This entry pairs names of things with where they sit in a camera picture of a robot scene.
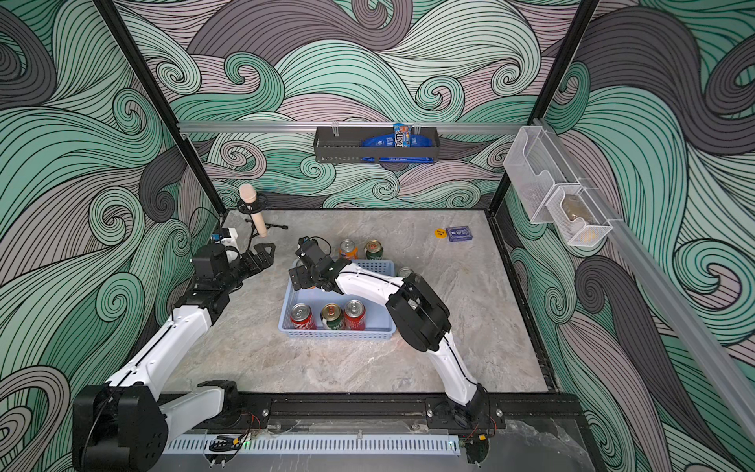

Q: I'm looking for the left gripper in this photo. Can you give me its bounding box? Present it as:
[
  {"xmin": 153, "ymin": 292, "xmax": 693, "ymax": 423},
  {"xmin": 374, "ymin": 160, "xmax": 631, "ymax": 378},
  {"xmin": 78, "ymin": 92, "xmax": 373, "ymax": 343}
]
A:
[{"xmin": 218, "ymin": 243, "xmax": 273, "ymax": 295}]

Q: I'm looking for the red cola can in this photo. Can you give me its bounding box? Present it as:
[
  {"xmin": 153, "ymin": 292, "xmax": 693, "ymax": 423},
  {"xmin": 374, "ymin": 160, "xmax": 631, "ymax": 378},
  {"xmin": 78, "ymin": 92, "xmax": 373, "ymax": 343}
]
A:
[
  {"xmin": 342, "ymin": 299, "xmax": 367, "ymax": 330},
  {"xmin": 289, "ymin": 303, "xmax": 317, "ymax": 330}
]

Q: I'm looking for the green gold-top can front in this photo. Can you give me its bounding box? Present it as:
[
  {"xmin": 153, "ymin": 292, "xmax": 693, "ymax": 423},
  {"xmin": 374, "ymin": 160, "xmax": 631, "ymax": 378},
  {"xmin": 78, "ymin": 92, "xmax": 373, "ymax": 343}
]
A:
[{"xmin": 320, "ymin": 303, "xmax": 346, "ymax": 330}]

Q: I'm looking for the green gold-top can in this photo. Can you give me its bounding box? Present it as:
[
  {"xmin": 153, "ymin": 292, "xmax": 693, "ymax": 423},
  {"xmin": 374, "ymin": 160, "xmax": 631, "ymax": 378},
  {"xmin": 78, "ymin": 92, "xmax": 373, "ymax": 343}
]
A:
[
  {"xmin": 365, "ymin": 239, "xmax": 383, "ymax": 260},
  {"xmin": 320, "ymin": 303, "xmax": 346, "ymax": 330}
]

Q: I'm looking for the green gold-top can back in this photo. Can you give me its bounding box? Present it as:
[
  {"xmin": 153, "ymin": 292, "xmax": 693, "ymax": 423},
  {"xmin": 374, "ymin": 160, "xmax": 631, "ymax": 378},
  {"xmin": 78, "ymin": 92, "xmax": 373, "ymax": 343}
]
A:
[{"xmin": 365, "ymin": 239, "xmax": 383, "ymax": 260}]

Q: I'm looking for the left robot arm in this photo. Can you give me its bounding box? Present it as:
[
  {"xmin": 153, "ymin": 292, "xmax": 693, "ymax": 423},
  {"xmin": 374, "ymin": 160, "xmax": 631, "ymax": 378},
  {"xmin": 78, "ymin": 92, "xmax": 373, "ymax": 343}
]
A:
[{"xmin": 72, "ymin": 243, "xmax": 275, "ymax": 471}]

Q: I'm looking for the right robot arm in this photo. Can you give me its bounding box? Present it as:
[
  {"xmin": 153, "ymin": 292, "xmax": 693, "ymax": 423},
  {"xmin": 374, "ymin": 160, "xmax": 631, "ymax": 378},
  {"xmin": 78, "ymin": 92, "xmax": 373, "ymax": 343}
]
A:
[{"xmin": 289, "ymin": 236, "xmax": 489, "ymax": 428}]

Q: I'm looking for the light blue plastic basket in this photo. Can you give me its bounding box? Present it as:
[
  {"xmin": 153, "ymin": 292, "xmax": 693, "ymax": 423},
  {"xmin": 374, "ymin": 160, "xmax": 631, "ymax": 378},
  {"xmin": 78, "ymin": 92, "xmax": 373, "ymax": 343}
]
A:
[{"xmin": 278, "ymin": 260, "xmax": 403, "ymax": 340}]

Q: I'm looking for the beige microphone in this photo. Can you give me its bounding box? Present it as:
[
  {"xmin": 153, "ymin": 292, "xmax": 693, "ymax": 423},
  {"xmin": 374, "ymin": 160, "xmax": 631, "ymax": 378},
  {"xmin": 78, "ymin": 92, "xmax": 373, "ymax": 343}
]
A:
[{"xmin": 237, "ymin": 184, "xmax": 267, "ymax": 237}]

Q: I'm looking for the blue playing card box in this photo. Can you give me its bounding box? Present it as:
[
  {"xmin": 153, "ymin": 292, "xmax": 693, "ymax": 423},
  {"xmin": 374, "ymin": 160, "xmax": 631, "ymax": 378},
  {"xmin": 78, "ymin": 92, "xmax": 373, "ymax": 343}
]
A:
[{"xmin": 446, "ymin": 226, "xmax": 473, "ymax": 242}]

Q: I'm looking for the blue snack packet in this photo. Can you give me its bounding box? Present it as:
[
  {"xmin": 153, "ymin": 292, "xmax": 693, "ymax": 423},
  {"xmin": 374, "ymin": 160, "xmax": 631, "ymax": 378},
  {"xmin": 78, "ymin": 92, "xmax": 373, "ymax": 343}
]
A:
[{"xmin": 361, "ymin": 124, "xmax": 434, "ymax": 163}]

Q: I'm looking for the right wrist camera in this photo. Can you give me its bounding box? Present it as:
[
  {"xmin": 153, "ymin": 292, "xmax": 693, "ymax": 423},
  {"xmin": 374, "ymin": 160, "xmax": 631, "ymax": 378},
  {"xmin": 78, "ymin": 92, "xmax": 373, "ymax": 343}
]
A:
[{"xmin": 296, "ymin": 236, "xmax": 318, "ymax": 257}]

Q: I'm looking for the black wall shelf tray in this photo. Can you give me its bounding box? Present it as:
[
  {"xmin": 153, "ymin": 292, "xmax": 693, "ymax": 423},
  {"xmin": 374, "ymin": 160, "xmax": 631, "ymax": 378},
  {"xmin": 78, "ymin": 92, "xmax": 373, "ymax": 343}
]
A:
[{"xmin": 314, "ymin": 126, "xmax": 440, "ymax": 164}]

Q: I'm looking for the white perforated cable duct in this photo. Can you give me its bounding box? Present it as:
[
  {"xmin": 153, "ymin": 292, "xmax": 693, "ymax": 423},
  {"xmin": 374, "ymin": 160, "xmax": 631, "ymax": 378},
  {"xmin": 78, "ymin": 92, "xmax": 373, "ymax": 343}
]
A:
[{"xmin": 164, "ymin": 433, "xmax": 461, "ymax": 456}]

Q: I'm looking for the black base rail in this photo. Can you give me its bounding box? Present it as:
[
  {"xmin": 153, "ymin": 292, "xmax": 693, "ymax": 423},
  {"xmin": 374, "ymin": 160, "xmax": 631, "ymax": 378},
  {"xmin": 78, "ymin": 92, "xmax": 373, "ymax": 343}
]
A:
[{"xmin": 240, "ymin": 393, "xmax": 583, "ymax": 431}]

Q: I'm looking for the large clear wall bin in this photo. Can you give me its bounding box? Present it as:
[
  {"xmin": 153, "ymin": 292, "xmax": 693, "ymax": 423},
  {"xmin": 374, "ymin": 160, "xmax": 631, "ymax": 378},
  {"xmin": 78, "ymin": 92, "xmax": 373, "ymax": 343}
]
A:
[{"xmin": 503, "ymin": 126, "xmax": 572, "ymax": 223}]

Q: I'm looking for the small clear wall bin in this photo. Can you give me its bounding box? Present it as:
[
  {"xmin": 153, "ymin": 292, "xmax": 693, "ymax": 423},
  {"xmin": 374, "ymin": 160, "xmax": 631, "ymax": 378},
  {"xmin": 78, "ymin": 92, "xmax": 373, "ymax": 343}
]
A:
[{"xmin": 546, "ymin": 184, "xmax": 611, "ymax": 249}]

